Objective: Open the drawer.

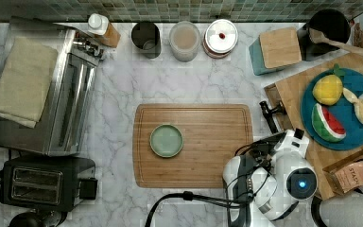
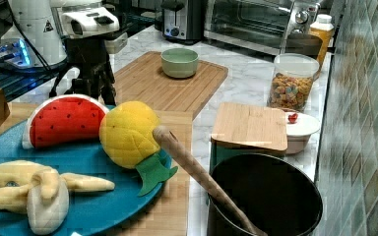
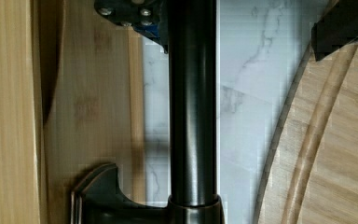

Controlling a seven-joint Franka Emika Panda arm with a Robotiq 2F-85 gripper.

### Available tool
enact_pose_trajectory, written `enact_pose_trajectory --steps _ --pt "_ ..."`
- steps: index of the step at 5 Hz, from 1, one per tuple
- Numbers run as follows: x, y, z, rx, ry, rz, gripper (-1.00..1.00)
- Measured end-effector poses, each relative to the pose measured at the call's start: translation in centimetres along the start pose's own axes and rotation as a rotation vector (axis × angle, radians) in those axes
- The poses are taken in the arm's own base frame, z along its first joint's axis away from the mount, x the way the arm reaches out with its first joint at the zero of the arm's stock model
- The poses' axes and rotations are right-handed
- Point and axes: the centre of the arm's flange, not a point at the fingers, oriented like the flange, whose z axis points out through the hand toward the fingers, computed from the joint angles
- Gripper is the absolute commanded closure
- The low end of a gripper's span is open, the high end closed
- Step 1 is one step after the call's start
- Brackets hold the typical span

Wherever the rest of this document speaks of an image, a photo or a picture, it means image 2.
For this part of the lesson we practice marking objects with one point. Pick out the blue plate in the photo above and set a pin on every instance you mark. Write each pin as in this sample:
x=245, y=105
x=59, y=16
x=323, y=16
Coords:
x=89, y=213

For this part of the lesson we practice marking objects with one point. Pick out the plush peeled banana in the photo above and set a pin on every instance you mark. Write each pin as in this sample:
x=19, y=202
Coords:
x=42, y=193

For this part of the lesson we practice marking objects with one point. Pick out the yellow plush pineapple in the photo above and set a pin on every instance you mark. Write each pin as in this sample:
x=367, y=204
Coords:
x=126, y=136

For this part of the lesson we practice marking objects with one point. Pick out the green ceramic bowl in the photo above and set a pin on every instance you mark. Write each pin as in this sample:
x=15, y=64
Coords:
x=179, y=63

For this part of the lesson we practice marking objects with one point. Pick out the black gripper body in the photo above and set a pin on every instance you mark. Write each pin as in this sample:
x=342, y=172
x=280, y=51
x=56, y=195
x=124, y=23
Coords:
x=89, y=55

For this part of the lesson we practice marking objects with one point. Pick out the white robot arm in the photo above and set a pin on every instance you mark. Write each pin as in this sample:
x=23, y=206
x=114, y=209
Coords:
x=66, y=34

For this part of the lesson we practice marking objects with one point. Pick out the wooden spoon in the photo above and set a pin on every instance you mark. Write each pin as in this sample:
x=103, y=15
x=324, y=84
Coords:
x=166, y=139

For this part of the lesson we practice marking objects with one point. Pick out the black slot toaster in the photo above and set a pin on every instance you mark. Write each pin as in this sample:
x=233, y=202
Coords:
x=183, y=20

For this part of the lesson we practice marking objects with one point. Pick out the teal canister with wooden lid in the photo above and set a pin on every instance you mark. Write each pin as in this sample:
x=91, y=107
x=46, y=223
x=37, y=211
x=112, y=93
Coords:
x=242, y=128

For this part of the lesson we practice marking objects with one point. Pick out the dark grey cup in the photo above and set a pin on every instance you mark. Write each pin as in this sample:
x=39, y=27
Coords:
x=304, y=44

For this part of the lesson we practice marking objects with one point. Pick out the silver toaster oven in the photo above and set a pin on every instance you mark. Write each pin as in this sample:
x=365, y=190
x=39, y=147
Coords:
x=259, y=25

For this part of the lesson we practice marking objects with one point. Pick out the plush watermelon slice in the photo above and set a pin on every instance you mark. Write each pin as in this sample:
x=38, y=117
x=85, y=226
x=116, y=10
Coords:
x=63, y=119

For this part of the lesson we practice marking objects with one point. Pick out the black dish drying mat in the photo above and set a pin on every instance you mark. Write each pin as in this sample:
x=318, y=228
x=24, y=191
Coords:
x=15, y=83

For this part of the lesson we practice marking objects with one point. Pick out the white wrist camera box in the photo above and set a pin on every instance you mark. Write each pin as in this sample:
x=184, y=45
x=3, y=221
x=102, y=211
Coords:
x=89, y=22

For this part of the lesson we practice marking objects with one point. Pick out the bamboo cutting board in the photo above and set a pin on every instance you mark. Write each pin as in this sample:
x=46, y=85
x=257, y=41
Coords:
x=143, y=79

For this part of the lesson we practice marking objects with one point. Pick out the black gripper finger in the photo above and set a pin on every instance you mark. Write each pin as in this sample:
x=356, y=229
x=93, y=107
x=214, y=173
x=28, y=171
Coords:
x=104, y=87
x=78, y=86

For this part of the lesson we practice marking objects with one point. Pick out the orange juice bottle white cap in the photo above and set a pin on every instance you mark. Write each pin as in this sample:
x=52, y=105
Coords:
x=324, y=29

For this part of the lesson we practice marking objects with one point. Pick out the pink sugar bowl with lid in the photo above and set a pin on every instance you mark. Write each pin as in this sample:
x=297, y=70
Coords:
x=299, y=128

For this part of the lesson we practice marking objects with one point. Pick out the black utensil holder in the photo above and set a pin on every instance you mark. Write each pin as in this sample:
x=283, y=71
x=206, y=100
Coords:
x=277, y=197

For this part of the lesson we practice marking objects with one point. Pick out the clear cereal jar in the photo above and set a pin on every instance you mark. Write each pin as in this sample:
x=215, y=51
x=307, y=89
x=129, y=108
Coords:
x=292, y=81

